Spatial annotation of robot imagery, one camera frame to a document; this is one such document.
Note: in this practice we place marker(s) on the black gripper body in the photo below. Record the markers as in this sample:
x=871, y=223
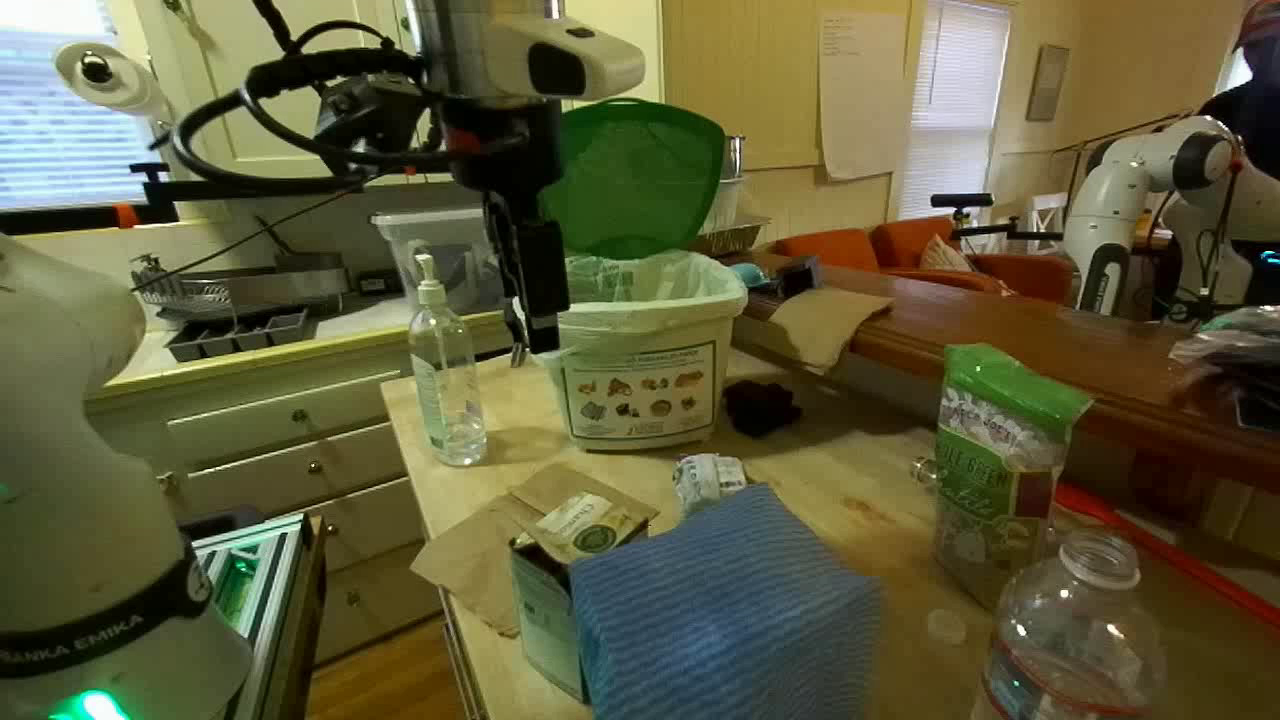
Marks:
x=507, y=153

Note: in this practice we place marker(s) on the clear pump soap bottle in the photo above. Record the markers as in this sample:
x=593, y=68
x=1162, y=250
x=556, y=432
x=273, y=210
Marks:
x=444, y=373

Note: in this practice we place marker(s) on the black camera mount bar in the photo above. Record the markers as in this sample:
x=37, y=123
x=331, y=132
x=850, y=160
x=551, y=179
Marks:
x=160, y=199

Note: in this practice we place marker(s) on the brown paper napkin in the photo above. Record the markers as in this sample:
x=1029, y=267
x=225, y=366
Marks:
x=480, y=519

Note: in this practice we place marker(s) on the dark cloth on table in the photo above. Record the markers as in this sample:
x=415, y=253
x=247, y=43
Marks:
x=759, y=409

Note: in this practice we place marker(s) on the blue cloth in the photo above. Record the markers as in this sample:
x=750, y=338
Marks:
x=736, y=613

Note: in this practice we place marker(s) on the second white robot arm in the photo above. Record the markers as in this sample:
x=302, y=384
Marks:
x=1218, y=201

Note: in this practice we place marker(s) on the paper towel roll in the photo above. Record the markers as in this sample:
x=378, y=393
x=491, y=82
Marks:
x=105, y=77

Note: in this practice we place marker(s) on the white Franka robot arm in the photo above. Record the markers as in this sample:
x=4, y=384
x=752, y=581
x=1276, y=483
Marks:
x=105, y=610

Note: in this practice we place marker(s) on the brown paper bag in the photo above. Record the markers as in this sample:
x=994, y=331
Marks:
x=822, y=322

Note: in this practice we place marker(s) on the clear plastic storage tub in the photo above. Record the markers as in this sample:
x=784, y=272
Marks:
x=456, y=240

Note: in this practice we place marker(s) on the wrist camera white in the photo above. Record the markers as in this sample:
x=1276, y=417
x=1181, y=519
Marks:
x=517, y=53

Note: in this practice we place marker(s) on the white bottle cap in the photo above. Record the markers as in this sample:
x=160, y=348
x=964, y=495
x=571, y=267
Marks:
x=946, y=626

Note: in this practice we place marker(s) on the white compost bin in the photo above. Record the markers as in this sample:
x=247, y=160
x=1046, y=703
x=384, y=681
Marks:
x=646, y=348

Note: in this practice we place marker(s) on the clear plastic water bottle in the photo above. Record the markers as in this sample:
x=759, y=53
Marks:
x=1074, y=639

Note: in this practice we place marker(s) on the orange couch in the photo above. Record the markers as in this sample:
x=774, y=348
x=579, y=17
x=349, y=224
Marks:
x=925, y=250

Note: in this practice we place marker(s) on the green bin lid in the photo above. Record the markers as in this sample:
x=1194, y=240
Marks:
x=635, y=179

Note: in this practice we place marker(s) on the black ice cube tray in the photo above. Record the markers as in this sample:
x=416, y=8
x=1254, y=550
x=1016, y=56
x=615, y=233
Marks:
x=223, y=338

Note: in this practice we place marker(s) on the metal rail green box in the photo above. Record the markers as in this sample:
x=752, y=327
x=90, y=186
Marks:
x=268, y=585

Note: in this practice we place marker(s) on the green snack bag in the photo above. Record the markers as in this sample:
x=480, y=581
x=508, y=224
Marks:
x=1002, y=443

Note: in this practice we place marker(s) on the small plastic wrapped packet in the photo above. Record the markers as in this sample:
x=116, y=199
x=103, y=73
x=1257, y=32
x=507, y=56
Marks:
x=708, y=477

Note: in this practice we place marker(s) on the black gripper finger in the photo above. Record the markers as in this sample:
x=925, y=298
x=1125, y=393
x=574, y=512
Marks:
x=503, y=250
x=544, y=288

